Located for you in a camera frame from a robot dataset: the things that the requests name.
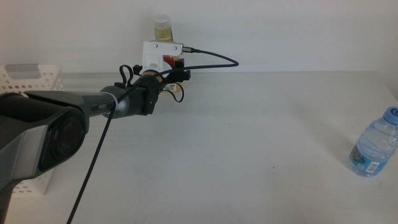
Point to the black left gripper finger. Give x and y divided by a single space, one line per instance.
185 73
137 69

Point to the white perforated plastic basket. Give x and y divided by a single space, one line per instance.
46 77

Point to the clear water bottle blue cap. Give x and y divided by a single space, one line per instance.
373 146

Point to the yellow juice bottle white cap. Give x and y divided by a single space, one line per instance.
162 31

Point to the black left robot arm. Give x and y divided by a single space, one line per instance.
31 124

